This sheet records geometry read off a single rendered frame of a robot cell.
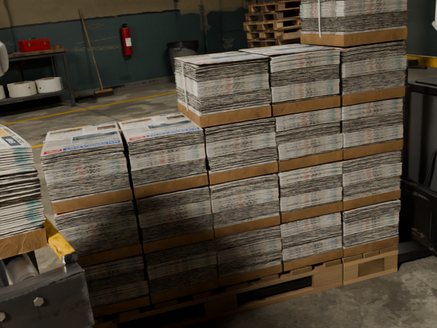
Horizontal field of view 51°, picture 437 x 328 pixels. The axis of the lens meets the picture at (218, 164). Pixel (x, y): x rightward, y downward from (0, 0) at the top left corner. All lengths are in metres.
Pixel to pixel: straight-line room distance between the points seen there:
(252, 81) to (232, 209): 0.51
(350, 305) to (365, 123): 0.77
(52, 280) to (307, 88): 1.25
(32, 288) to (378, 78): 1.54
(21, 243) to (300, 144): 1.19
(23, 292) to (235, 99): 1.10
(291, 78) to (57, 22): 6.92
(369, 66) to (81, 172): 1.18
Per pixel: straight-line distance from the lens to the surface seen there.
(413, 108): 2.70
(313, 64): 1.84
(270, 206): 1.91
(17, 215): 1.01
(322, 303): 2.14
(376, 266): 2.31
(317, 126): 1.90
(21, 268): 0.99
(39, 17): 8.40
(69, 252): 0.96
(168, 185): 1.75
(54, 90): 7.77
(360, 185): 2.09
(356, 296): 2.19
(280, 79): 1.79
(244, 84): 1.75
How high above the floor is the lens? 1.24
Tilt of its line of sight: 18 degrees down
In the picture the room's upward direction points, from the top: 5 degrees counter-clockwise
